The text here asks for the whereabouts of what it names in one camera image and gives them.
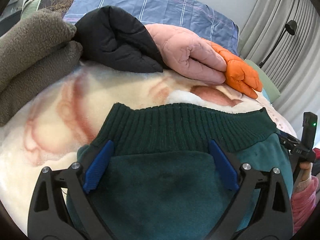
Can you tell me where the black floor lamp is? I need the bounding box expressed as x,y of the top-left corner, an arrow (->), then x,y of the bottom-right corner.
258,19 -> 298,68

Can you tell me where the white desk furniture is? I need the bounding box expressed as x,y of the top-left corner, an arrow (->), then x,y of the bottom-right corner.
0,0 -> 23,36

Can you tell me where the light green cushion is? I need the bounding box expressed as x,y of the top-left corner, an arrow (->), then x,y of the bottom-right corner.
245,59 -> 280,103

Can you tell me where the grey window curtain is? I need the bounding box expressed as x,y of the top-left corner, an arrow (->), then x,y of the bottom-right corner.
238,0 -> 319,132

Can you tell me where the person's right hand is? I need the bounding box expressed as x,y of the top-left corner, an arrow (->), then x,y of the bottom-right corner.
299,161 -> 313,182

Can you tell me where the cream patterned fleece blanket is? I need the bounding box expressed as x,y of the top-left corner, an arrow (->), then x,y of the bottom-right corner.
1,62 -> 293,232

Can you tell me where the olive brown fleece garment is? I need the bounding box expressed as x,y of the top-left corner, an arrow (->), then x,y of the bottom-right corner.
1,9 -> 82,126

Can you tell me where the black padded jacket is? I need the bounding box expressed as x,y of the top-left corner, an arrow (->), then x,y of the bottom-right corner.
73,5 -> 165,73

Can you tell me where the pink right sleeve forearm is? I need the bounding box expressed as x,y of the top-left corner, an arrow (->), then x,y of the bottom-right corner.
291,175 -> 319,233

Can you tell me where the pink quilted jacket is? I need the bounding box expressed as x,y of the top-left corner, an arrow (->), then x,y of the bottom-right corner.
145,24 -> 227,85

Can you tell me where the blue plaid pillow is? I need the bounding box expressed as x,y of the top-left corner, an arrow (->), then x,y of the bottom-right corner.
63,0 -> 239,54

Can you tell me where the orange puffer jacket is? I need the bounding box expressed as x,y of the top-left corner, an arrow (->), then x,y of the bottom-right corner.
204,39 -> 263,99

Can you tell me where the dark green sweatshirt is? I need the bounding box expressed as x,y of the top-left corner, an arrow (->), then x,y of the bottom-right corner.
77,103 -> 293,239

